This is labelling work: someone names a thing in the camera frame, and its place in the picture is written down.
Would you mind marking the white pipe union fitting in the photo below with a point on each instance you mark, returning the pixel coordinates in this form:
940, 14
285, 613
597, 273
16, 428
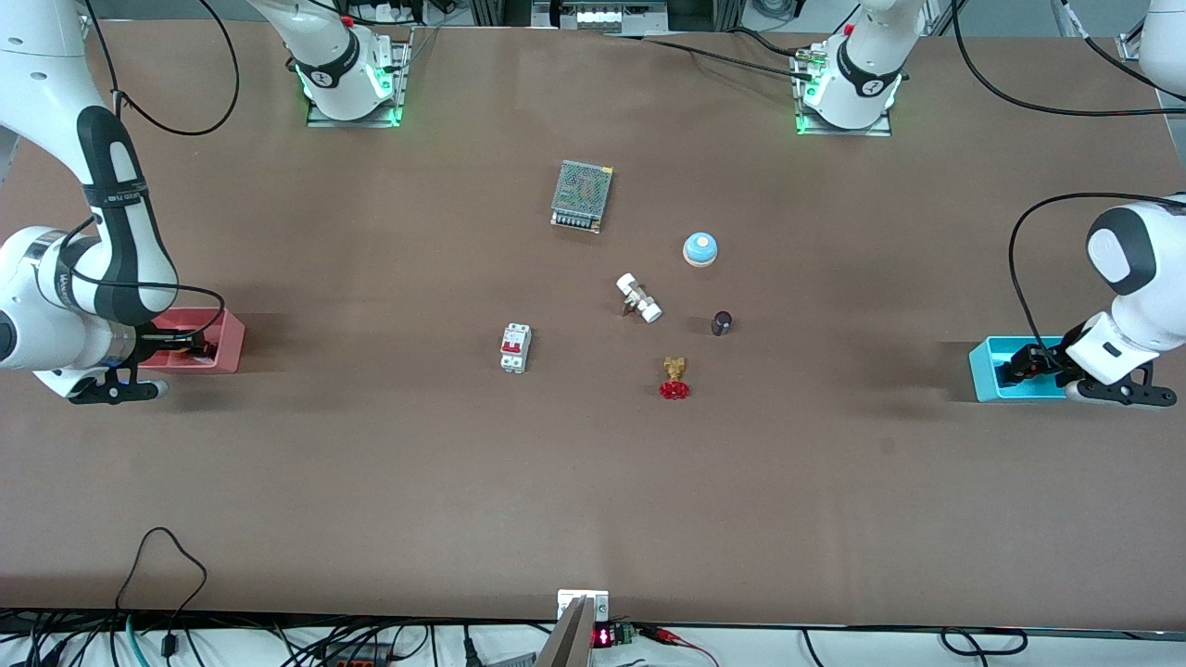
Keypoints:
639, 298

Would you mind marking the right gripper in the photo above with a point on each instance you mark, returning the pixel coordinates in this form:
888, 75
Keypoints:
168, 349

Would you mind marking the blue service bell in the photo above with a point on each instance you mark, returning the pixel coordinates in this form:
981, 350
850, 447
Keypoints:
700, 248

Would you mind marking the brass valve red handwheel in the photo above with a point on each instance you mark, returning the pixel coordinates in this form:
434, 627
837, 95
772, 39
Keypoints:
675, 389

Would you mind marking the dark cylindrical knob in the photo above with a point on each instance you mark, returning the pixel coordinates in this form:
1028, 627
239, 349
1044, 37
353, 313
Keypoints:
722, 323

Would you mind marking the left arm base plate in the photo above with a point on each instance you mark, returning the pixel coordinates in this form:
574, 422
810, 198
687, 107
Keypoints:
804, 125

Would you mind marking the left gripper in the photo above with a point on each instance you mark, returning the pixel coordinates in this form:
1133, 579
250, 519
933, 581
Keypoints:
1030, 360

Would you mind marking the aluminium frame post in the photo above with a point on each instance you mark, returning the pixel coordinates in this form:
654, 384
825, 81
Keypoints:
1130, 46

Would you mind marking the white red circuit breaker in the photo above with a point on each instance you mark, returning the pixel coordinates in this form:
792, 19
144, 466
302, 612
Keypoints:
515, 347

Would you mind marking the white power strip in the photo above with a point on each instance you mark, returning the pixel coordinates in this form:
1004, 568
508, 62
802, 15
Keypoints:
398, 11

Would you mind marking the grey control box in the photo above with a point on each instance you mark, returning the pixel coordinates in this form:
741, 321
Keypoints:
598, 14

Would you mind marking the blue plastic bin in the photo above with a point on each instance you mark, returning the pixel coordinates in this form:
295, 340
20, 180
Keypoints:
987, 375

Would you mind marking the metal mesh power supply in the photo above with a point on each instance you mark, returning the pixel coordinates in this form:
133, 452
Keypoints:
582, 190

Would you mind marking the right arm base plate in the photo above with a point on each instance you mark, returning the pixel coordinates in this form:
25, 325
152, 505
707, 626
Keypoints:
389, 102

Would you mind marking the pink plastic bin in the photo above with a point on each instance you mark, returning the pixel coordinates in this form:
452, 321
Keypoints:
232, 352

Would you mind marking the red digit display module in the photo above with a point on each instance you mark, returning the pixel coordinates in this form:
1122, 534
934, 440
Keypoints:
611, 635

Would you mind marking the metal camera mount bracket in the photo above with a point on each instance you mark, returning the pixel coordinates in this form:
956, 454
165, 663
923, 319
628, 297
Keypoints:
579, 607

